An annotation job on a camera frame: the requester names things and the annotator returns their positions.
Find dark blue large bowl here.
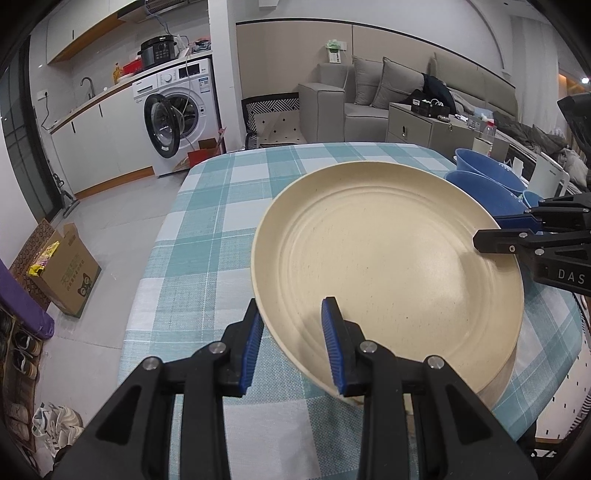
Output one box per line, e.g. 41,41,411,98
445,170,526,217

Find beige plate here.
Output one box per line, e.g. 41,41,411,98
351,350,521,409
250,161,524,395

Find light blue bowl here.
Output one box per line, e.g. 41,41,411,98
520,190,543,208

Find white kitchen base cabinets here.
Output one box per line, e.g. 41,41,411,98
51,87,154,194

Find kitchen faucet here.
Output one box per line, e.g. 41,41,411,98
80,76,96,99

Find white electric kettle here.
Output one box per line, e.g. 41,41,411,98
511,153,570,199

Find clear plastic bottle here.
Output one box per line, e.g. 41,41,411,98
481,119,496,144

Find grey side cabinet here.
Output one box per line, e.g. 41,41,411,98
387,103,476,160

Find teal checked tablecloth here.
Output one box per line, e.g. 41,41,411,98
119,142,583,479

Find wooden shoe rack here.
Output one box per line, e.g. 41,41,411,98
1,306,43,456

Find brown cardboard box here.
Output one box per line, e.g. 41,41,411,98
9,220,101,318

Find purple bag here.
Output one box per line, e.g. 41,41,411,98
0,263,55,340

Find grey sofa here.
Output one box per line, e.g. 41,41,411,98
297,52,519,143

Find patterned floor rug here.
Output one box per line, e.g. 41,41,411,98
242,92,307,150

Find red cardboard box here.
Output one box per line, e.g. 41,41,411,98
187,128,225,168

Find white washing machine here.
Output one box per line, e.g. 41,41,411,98
132,55,221,177

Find black glass door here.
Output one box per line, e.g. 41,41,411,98
1,39,61,222

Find black rice cooker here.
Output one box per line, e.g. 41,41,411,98
138,34,177,70

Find white upper cabinets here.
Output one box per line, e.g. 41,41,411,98
46,0,145,64

